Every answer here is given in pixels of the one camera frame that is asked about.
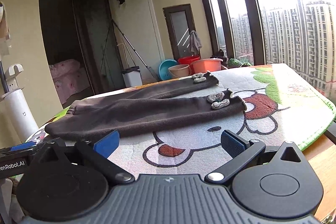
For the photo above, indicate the red plastic bucket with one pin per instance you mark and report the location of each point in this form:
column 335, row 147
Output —
column 188, row 61

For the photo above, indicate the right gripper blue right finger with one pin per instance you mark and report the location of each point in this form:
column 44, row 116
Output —
column 244, row 154

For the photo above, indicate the cartoon animal play mat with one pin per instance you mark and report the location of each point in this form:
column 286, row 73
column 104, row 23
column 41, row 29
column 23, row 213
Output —
column 281, row 107

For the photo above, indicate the far green knitted shoe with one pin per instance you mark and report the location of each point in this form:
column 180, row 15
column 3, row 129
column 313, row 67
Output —
column 234, row 63

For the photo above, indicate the dark grey fleece pants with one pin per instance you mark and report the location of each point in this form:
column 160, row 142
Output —
column 160, row 107

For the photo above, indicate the blue plastic basin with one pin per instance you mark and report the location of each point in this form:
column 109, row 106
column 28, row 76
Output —
column 163, row 69

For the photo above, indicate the white cordless vacuum cleaner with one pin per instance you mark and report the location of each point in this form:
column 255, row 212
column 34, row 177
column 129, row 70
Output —
column 17, row 107

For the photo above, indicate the white mop bucket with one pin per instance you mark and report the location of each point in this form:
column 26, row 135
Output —
column 132, row 76

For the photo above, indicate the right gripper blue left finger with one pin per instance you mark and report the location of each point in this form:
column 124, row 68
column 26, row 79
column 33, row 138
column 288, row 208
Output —
column 96, row 153

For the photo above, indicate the beige plastic bucket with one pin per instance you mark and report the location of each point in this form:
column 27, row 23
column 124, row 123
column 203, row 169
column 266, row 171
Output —
column 178, row 71

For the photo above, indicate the grey hanging rag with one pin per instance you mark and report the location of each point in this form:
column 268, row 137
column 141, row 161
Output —
column 195, row 43

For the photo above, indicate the mop with metal pole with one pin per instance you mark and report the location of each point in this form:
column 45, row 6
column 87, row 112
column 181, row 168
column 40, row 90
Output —
column 150, row 69

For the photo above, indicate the pink bedding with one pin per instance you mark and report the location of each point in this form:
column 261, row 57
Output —
column 69, row 78

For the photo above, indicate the orange plastic bucket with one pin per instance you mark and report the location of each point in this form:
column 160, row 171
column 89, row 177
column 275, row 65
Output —
column 205, row 65

